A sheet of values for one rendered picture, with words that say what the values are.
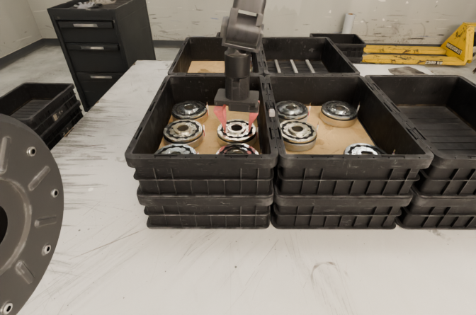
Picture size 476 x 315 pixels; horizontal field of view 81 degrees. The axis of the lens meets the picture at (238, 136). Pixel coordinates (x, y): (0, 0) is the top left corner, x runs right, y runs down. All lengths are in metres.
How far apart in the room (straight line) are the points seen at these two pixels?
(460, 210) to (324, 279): 0.35
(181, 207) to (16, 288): 0.45
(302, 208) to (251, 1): 0.45
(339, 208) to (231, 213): 0.24
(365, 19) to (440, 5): 0.90
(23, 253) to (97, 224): 0.55
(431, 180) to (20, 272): 0.67
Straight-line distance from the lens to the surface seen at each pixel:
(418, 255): 0.78
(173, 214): 0.67
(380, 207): 0.72
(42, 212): 0.25
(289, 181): 0.59
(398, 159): 0.61
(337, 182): 0.61
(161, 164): 0.56
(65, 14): 2.27
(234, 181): 0.59
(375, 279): 0.70
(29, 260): 0.25
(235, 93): 0.64
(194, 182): 0.59
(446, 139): 0.94
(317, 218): 0.70
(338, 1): 4.12
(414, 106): 1.07
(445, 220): 0.83
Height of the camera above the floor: 1.27
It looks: 36 degrees down
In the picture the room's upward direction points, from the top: straight up
